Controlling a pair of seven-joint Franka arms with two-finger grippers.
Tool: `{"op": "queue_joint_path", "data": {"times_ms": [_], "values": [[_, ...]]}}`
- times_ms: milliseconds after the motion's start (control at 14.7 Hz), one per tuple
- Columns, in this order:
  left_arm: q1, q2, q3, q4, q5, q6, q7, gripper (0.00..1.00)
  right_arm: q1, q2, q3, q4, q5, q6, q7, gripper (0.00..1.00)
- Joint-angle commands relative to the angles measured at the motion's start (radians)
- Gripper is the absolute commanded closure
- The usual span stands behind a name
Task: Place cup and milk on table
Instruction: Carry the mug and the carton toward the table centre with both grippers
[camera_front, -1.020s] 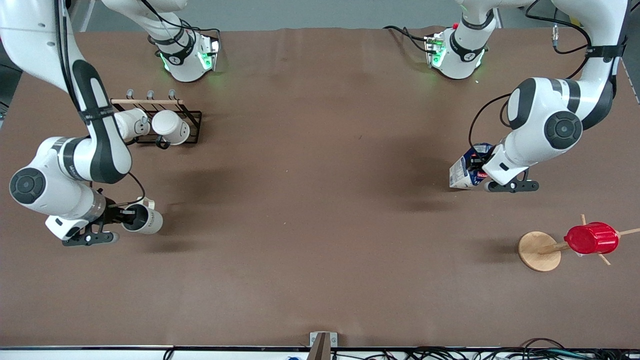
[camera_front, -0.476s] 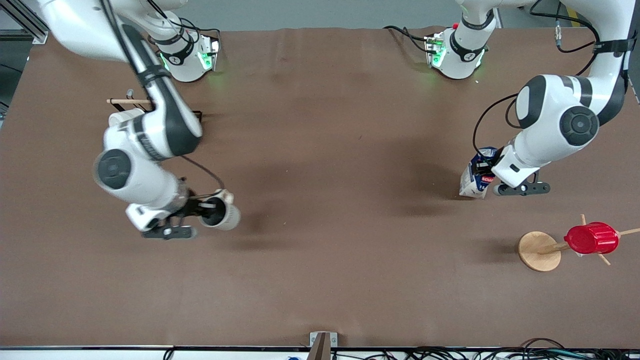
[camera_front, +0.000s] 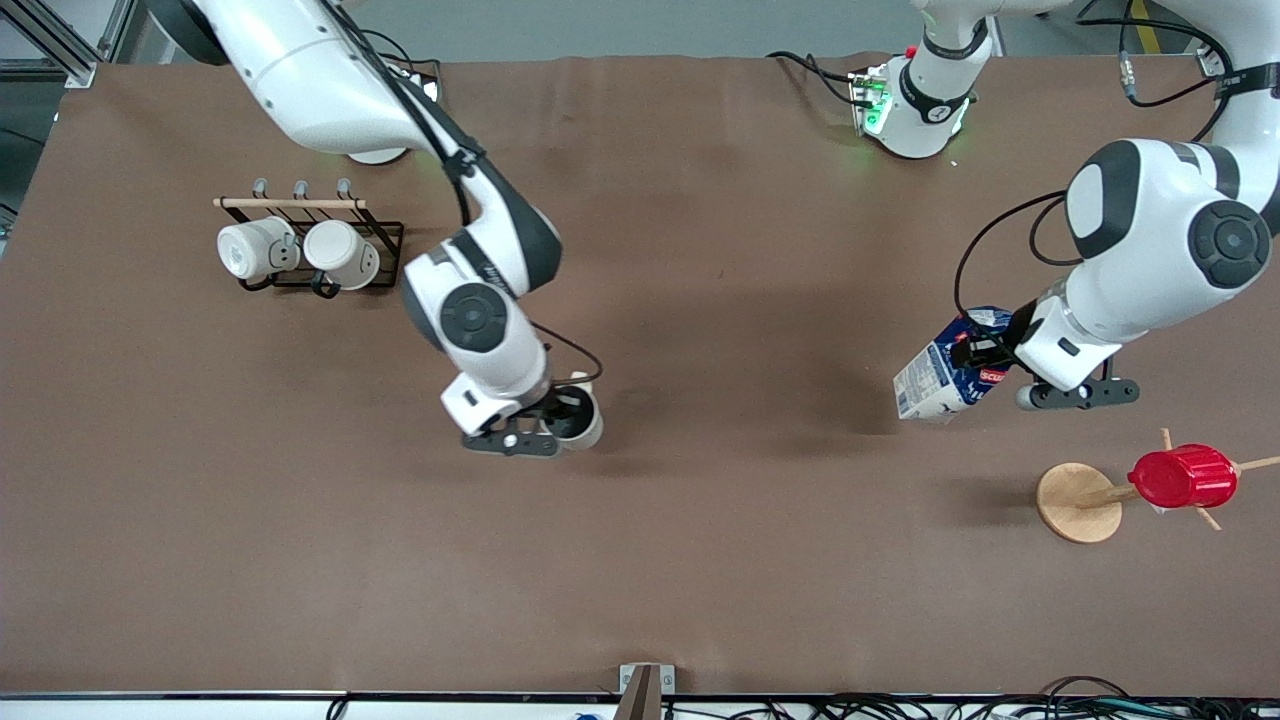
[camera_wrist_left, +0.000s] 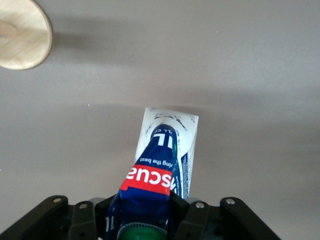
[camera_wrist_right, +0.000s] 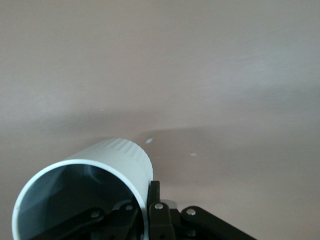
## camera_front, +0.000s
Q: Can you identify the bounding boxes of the grey ceramic mug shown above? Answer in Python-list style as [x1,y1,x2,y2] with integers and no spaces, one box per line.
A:
[540,372,605,451]

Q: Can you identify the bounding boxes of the blue white milk carton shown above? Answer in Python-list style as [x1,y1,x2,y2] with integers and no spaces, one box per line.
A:
[893,307,1016,423]

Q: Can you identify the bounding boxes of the red plastic cup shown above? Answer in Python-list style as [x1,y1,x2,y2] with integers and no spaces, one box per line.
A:
[1128,444,1239,510]

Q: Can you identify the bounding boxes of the wooden mug tree stand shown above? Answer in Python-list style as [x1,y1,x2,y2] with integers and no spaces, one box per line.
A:
[1036,428,1280,545]

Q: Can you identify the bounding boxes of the white ceramic mug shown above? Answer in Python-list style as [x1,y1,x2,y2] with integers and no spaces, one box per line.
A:
[217,216,301,284]
[303,220,381,291]

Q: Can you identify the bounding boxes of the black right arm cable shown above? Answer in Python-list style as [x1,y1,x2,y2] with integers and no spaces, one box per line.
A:
[530,322,605,386]

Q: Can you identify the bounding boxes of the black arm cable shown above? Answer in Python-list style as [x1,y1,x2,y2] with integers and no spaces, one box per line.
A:
[953,190,1086,323]
[530,322,605,386]

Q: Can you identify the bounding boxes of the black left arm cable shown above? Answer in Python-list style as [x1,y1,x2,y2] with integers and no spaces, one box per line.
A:
[953,190,1086,323]

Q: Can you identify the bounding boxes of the black wire mug rack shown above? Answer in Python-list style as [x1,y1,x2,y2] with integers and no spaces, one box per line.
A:
[213,178,406,299]

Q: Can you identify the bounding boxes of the metal table edge bracket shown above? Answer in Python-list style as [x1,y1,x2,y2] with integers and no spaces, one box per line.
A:
[615,663,676,720]

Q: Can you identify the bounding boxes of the black base cable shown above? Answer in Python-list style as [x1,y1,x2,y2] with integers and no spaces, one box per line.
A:
[768,50,871,106]

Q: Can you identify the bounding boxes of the black cable bundle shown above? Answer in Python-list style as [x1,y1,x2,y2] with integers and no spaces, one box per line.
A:
[660,675,1280,720]

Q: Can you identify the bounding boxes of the aluminium frame profile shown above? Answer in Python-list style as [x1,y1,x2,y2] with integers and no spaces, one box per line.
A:
[0,0,136,89]

